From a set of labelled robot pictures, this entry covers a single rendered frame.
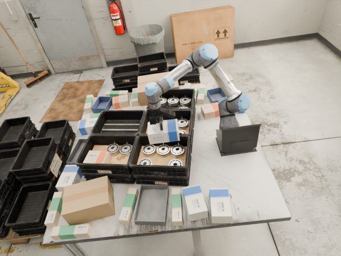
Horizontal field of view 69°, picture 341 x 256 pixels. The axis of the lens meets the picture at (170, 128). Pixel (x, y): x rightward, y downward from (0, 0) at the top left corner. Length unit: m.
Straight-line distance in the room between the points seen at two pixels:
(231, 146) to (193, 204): 0.55
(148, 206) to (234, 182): 0.62
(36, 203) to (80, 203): 1.03
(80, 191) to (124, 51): 3.45
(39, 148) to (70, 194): 1.17
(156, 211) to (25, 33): 4.15
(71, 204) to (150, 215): 0.52
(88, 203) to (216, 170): 0.93
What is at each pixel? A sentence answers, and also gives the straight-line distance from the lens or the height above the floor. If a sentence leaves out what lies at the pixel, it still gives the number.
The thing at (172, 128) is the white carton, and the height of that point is 1.14.
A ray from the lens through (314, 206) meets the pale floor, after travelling 2.74.
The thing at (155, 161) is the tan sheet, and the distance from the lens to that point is 1.85.
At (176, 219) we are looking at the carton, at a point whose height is 0.76.
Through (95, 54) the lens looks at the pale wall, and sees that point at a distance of 4.96.
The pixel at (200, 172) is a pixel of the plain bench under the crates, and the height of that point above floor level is 0.70.
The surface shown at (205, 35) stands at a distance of 4.58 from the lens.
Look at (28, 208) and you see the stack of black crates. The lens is 2.78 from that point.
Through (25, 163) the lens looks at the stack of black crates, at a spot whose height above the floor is 0.49.
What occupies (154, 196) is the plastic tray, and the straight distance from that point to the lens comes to 1.83.
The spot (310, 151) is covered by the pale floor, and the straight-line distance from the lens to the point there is 3.16.
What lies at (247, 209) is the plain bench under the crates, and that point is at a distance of 1.77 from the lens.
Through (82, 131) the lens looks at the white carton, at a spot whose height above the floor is 0.75.
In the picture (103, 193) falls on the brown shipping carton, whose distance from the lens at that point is 1.76.
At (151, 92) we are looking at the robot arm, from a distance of 1.43.
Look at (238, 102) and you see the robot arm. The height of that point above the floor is 1.14.
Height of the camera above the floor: 2.23
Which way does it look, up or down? 43 degrees down
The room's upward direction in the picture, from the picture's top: 9 degrees counter-clockwise
